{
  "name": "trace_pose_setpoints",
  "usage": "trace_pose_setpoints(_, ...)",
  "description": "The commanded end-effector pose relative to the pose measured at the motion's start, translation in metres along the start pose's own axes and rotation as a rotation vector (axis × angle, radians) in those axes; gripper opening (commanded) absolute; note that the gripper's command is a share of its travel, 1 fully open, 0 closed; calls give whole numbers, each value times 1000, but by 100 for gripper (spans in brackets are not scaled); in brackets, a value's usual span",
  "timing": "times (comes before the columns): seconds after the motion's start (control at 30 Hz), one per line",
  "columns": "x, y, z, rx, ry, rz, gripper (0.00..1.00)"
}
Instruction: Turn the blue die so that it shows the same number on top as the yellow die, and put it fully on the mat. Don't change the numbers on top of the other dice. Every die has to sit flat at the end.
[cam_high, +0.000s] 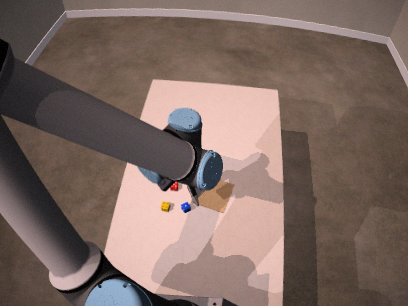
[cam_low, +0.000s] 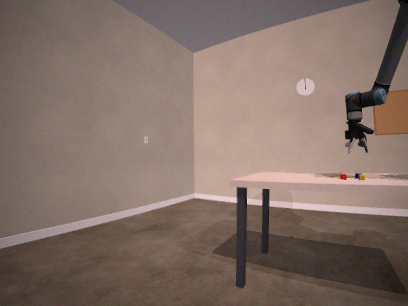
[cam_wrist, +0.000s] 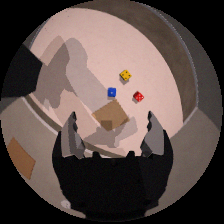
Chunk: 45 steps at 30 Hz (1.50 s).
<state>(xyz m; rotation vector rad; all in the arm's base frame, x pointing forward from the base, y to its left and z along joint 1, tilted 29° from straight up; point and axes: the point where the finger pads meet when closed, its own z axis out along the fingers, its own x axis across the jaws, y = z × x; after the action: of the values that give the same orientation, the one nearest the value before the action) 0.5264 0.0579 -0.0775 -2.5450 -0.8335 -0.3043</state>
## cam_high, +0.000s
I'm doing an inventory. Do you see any yellow die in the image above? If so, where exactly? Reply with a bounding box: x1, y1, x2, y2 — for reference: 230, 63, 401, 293
161, 201, 170, 212

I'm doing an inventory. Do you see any blue die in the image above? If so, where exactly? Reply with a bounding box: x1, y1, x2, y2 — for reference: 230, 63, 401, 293
181, 202, 191, 213

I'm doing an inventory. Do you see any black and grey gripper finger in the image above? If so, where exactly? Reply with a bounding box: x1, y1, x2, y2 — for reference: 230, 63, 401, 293
187, 186, 205, 206

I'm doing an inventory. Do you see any red die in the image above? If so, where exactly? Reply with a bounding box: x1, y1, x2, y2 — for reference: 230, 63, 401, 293
170, 182, 178, 191

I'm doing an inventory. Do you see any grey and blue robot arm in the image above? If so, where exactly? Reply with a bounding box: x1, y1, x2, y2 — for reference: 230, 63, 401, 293
0, 39, 223, 306

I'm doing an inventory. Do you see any brown square mat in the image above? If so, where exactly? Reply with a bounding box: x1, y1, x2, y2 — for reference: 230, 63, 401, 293
198, 180, 234, 213

